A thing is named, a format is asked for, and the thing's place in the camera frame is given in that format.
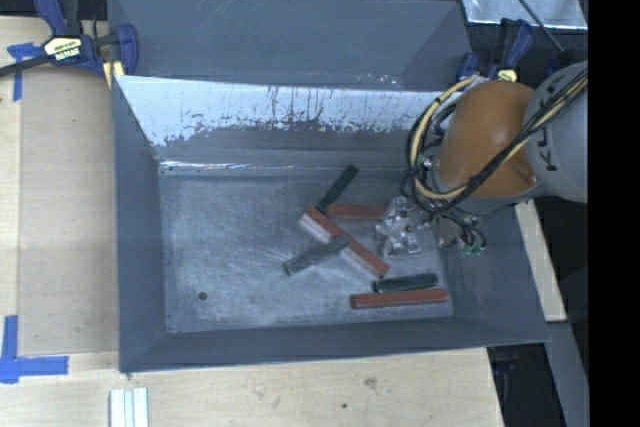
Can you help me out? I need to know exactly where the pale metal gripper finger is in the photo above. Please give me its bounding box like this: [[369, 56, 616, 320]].
[[382, 196, 429, 231], [374, 225, 422, 258]]

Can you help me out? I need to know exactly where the dark green flat block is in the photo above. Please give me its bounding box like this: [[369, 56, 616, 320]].
[[371, 272, 440, 294], [316, 164, 361, 215], [283, 235, 352, 277]]

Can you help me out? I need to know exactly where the long red-brown flat block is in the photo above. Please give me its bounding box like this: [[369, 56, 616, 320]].
[[298, 206, 391, 280]]

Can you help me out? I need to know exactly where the grey metal bin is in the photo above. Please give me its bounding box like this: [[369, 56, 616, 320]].
[[105, 0, 552, 374]]

